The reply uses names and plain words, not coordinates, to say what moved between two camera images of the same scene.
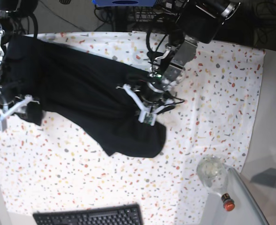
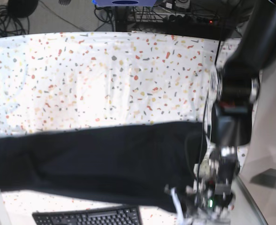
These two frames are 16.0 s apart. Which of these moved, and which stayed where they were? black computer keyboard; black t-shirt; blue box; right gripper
Moved: right gripper; black t-shirt
Stayed: black computer keyboard; blue box
